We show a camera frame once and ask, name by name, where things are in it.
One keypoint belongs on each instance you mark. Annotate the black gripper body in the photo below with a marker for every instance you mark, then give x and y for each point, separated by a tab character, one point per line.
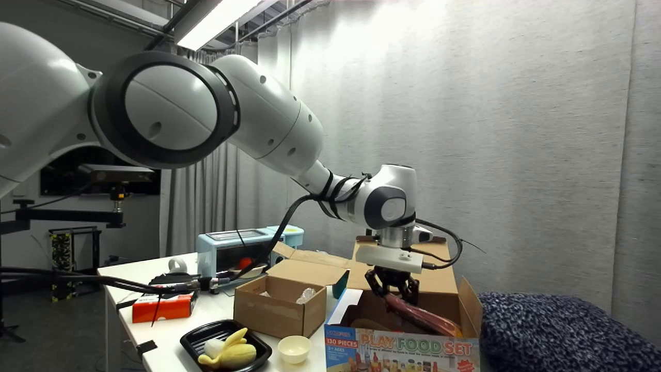
392	278

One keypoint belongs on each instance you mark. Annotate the pink toy bacon strip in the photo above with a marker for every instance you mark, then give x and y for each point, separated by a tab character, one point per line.
419	317

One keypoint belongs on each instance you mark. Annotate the play food set cardboard box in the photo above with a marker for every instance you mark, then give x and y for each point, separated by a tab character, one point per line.
400	353

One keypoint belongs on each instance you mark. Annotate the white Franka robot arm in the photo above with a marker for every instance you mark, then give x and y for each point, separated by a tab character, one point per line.
165	110

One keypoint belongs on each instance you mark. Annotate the plain brown cardboard box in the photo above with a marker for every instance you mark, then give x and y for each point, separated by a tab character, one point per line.
275	317

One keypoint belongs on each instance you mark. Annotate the dark teal round object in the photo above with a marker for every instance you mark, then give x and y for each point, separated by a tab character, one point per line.
342	283

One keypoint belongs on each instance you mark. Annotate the clear bubble wrap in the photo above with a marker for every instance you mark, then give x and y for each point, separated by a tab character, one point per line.
306	296

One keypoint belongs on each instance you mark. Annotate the small cream bowl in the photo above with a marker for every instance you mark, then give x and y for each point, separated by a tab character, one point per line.
293	349

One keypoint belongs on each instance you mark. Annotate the red toy tomato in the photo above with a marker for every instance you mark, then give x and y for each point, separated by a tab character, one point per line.
247	263

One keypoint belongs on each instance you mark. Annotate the yellow toy banana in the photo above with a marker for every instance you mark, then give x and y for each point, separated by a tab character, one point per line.
239	353

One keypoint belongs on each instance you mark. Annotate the blue speckled cushion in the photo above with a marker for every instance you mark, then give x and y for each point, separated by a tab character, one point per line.
565	338

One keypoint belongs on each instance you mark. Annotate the light blue toaster oven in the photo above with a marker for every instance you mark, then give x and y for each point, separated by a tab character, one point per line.
210	255

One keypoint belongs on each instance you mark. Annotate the black plastic tray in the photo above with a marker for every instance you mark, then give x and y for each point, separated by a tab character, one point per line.
198	338

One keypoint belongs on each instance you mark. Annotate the small gray ball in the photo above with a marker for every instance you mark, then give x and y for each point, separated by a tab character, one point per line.
177	266

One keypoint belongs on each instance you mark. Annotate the white pleated curtain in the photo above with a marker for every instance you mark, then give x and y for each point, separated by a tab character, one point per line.
192	207

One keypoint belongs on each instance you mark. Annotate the black round pan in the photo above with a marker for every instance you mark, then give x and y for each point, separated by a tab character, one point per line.
171	282

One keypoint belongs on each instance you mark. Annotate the orange rectangular block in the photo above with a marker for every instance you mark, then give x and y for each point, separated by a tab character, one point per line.
161	311

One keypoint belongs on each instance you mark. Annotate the small black flat object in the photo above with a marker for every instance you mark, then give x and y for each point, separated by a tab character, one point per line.
146	345

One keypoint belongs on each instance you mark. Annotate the ceiling strip light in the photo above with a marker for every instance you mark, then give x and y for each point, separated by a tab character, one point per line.
210	24

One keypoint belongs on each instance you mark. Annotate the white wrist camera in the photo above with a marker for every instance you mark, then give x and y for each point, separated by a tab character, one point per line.
384	259

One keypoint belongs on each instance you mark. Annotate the gray box camera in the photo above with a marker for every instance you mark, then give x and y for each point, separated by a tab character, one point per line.
116	174

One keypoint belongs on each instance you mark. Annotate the black wall screen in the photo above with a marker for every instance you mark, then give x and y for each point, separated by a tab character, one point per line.
63	182

